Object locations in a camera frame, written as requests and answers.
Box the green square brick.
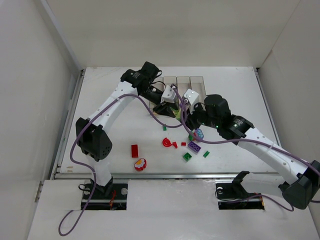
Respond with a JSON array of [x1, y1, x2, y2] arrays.
[[182, 152, 192, 162]]

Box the green lime tall stack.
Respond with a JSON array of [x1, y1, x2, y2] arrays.
[[174, 109, 181, 121]]

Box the red arch brick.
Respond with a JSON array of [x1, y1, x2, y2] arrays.
[[162, 137, 172, 148]]

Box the red flower brick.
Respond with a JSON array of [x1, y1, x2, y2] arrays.
[[134, 158, 147, 172]]

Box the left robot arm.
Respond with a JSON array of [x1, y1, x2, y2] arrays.
[[74, 61, 179, 195]]

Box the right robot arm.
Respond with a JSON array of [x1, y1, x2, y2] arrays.
[[181, 91, 320, 210]]

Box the tiny red tile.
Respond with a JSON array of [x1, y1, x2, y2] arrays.
[[172, 142, 178, 149]]

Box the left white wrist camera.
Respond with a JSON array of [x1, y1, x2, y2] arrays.
[[160, 85, 177, 104]]

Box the small green piece right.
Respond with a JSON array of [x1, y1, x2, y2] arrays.
[[203, 151, 210, 158]]

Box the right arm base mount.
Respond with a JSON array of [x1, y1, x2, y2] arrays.
[[214, 171, 265, 210]]

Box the purple flower brick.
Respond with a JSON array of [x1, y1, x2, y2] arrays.
[[194, 128, 204, 140]]

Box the purple flat brick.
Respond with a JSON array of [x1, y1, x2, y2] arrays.
[[187, 141, 201, 154]]

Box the red long brick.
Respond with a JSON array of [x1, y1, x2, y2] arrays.
[[131, 144, 139, 159]]

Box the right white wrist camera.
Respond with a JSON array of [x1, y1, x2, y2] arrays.
[[182, 88, 200, 113]]

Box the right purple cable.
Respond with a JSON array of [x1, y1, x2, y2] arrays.
[[178, 98, 320, 212]]

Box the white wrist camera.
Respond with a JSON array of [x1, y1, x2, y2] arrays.
[[160, 85, 177, 104], [182, 88, 200, 113]]

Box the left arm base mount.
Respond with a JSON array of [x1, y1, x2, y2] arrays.
[[78, 182, 128, 211]]

